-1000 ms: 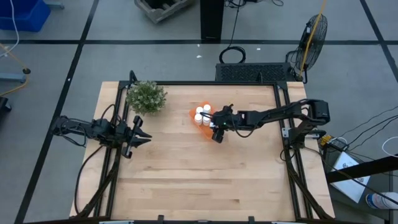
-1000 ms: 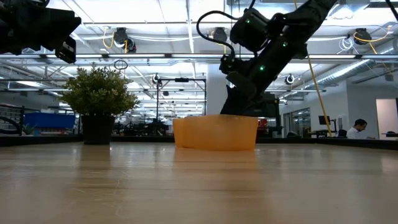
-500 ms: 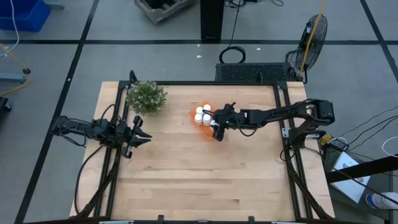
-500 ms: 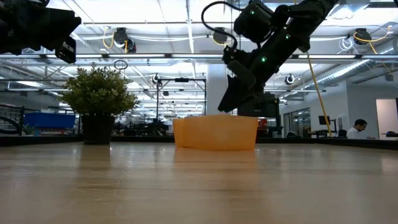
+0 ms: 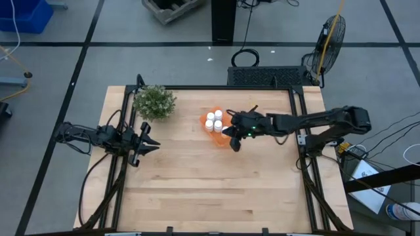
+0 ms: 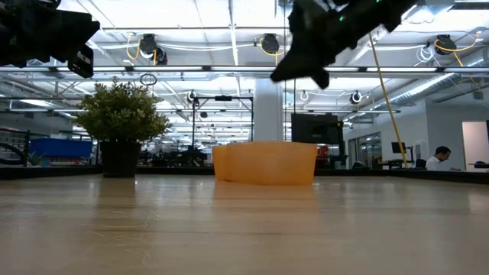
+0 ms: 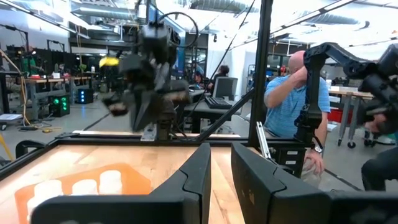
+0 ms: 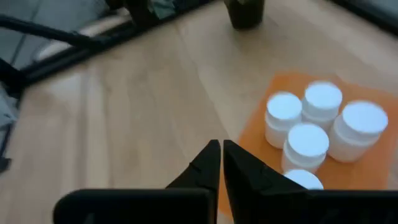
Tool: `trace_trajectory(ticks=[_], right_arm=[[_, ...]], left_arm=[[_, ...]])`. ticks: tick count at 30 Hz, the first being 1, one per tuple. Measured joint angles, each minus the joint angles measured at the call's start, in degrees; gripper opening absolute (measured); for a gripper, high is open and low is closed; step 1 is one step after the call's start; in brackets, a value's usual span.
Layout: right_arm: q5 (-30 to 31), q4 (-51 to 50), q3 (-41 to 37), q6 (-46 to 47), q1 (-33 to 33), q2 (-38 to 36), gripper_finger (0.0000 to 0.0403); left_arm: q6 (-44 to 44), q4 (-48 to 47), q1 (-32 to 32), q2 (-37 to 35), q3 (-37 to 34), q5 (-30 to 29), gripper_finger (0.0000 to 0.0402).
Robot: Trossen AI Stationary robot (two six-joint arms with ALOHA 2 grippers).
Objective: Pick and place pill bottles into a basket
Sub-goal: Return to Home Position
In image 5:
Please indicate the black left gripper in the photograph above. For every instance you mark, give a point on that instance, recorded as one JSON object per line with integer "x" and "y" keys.
{"x": 126, "y": 141}

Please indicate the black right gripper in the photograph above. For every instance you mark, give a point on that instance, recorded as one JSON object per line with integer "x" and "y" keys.
{"x": 251, "y": 124}

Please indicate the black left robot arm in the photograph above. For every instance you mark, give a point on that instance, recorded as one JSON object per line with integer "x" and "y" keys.
{"x": 85, "y": 136}

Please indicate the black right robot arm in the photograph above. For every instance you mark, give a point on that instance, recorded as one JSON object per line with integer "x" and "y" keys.
{"x": 328, "y": 119}

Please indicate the orange translucent bottle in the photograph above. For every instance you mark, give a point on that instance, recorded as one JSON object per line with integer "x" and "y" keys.
{"x": 219, "y": 140}

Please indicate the green potted plant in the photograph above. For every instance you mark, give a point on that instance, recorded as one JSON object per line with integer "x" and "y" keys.
{"x": 154, "y": 102}

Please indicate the black perforated computer case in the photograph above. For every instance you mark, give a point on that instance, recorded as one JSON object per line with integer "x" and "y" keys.
{"x": 265, "y": 76}

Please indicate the yellow black power box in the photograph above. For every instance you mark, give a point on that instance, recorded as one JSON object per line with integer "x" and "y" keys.
{"x": 352, "y": 150}

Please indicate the grey wooden pallet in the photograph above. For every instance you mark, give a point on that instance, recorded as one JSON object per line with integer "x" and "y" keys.
{"x": 167, "y": 13}

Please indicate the black floor fan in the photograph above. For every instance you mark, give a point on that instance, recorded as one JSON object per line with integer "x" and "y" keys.
{"x": 334, "y": 42}

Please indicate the white cardboard box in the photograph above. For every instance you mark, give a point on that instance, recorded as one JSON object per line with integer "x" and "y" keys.
{"x": 369, "y": 190}

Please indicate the grey metal floor bar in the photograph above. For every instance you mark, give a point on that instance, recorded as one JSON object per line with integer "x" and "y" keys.
{"x": 13, "y": 82}

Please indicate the black metal beam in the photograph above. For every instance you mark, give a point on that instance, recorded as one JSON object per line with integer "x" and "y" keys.
{"x": 384, "y": 178}

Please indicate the blue plastic bin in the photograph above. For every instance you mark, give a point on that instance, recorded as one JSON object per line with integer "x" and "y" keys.
{"x": 23, "y": 14}

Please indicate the white spray can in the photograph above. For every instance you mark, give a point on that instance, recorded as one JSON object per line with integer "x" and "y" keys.
{"x": 402, "y": 211}

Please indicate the black aluminium table frame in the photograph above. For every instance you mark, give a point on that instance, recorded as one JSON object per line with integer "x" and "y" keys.
{"x": 210, "y": 87}

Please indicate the black upright post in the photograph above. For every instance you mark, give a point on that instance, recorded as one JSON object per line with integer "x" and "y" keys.
{"x": 223, "y": 19}

